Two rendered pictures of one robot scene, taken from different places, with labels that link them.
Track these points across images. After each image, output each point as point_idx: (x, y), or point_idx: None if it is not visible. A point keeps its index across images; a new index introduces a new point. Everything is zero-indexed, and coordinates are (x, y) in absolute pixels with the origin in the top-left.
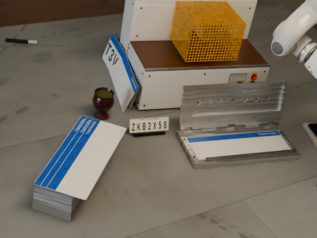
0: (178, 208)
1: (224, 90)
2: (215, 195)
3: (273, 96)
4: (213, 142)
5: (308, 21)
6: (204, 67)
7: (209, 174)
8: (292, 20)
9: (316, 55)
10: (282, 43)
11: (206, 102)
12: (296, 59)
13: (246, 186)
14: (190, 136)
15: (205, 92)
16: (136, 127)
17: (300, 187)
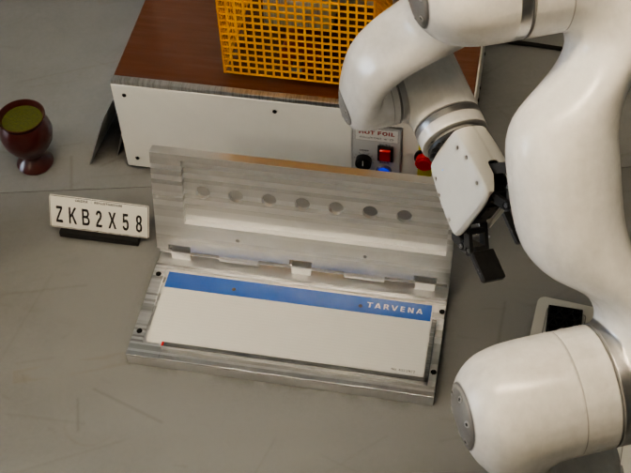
0: (0, 459)
1: (270, 175)
2: (116, 451)
3: (425, 214)
4: (225, 301)
5: (400, 52)
6: (272, 95)
7: (149, 388)
8: (364, 39)
9: (449, 152)
10: (345, 99)
11: (222, 195)
12: None
13: (215, 447)
14: (180, 268)
15: (217, 173)
16: (67, 217)
17: None
